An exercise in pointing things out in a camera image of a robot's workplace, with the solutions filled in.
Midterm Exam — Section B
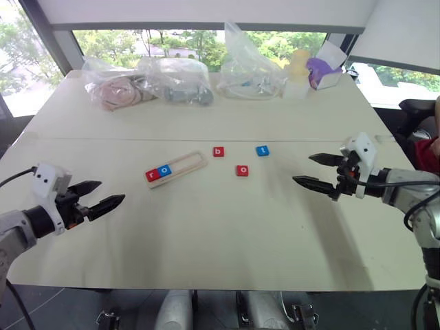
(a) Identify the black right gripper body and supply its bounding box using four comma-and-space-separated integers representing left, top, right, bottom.
328, 153, 362, 202

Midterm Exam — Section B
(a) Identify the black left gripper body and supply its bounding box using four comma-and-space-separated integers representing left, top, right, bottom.
54, 187, 92, 230

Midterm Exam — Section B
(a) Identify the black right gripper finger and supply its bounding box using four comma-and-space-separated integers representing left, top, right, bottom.
308, 153, 345, 168
291, 175, 335, 197

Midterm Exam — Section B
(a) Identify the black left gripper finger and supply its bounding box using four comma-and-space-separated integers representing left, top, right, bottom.
69, 180, 103, 201
87, 194, 126, 221

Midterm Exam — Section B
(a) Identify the wooden letter tray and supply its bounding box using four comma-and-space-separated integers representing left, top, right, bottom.
143, 150, 208, 190

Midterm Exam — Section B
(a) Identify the yellow-topped white container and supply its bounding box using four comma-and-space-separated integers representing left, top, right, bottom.
282, 49, 310, 100

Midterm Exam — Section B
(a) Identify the person's red garment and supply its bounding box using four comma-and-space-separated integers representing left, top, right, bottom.
414, 136, 440, 173

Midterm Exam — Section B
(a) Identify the purple and white carton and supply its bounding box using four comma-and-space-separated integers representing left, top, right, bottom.
307, 41, 349, 91

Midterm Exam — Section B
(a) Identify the plastic bag with pink contents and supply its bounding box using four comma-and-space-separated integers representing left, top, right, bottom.
82, 56, 159, 113

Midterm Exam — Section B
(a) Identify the black metal clamp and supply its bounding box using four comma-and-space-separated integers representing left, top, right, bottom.
291, 302, 316, 325
96, 309, 121, 330

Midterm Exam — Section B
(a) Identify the tall clear plastic bag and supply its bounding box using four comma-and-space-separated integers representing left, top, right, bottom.
215, 22, 288, 101

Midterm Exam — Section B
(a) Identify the grey rounded shape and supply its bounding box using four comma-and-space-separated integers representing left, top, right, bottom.
236, 291, 287, 330
156, 290, 193, 330

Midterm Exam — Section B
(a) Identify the plastic bag with grey contents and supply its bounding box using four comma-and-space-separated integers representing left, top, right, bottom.
137, 56, 215, 107

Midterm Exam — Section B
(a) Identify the narrow white roller blind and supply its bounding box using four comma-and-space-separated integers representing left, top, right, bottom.
346, 0, 440, 75

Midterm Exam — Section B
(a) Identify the wide white roller blind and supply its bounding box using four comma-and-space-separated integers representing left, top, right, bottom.
19, 0, 378, 25

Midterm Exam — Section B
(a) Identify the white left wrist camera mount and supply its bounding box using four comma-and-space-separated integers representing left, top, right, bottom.
32, 162, 73, 237

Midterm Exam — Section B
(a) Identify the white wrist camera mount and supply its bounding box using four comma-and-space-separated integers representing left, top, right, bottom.
32, 162, 73, 237
340, 132, 379, 200

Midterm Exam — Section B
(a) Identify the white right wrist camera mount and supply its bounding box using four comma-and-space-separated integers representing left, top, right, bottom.
340, 132, 379, 200

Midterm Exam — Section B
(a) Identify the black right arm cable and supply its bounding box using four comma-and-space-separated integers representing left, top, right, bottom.
360, 180, 440, 330

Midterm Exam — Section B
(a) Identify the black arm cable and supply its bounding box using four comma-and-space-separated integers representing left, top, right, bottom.
0, 166, 38, 330
360, 180, 440, 330

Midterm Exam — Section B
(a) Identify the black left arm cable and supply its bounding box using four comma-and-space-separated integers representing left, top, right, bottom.
0, 166, 38, 330

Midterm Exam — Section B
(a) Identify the dark window frame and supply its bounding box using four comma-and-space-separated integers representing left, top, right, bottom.
16, 0, 440, 76

